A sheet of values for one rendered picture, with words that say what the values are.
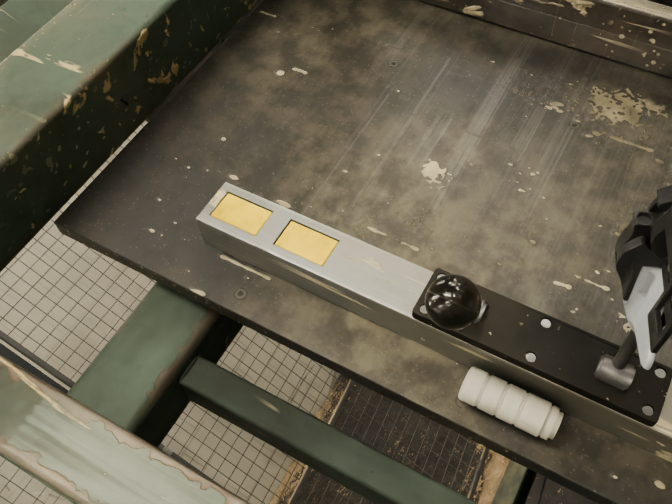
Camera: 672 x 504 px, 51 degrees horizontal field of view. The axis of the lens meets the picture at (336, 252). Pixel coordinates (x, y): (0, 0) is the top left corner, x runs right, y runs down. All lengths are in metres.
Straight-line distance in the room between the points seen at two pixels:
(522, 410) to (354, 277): 0.17
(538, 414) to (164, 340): 0.34
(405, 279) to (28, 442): 0.32
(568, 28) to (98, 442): 0.65
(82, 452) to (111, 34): 0.41
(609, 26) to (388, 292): 0.41
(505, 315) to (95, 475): 0.34
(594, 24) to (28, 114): 0.60
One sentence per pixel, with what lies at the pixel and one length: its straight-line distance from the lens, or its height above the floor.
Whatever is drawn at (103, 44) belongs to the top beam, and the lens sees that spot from 0.76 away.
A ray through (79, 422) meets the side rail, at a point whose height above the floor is 1.69.
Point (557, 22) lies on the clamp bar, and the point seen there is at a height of 1.54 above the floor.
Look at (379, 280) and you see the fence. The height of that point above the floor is 1.56.
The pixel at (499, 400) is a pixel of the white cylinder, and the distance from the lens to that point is 0.58.
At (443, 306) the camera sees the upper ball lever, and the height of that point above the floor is 1.55.
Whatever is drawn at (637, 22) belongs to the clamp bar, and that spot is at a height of 1.48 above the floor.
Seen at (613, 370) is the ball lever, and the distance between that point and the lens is 0.57.
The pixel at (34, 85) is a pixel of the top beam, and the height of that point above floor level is 1.91.
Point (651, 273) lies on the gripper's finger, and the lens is 0.45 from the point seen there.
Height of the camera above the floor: 1.70
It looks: 10 degrees down
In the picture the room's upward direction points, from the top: 51 degrees counter-clockwise
